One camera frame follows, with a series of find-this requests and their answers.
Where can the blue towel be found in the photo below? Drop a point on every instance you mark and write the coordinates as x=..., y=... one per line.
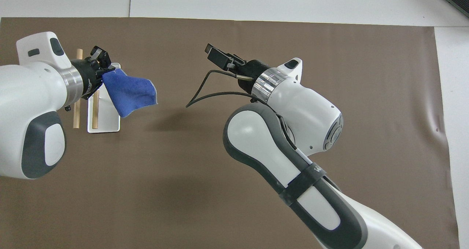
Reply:
x=130, y=91

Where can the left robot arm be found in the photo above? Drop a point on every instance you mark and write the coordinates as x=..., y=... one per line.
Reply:
x=25, y=106

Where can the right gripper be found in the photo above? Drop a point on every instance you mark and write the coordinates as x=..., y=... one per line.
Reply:
x=251, y=73

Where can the wooden rod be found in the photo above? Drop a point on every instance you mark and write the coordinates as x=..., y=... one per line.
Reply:
x=95, y=109
x=77, y=117

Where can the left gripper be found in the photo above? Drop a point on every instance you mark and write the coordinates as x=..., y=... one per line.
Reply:
x=88, y=78

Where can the white rack base plate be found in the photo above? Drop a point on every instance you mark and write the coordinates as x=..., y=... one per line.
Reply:
x=106, y=120

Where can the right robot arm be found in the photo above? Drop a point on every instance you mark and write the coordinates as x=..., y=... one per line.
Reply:
x=304, y=109

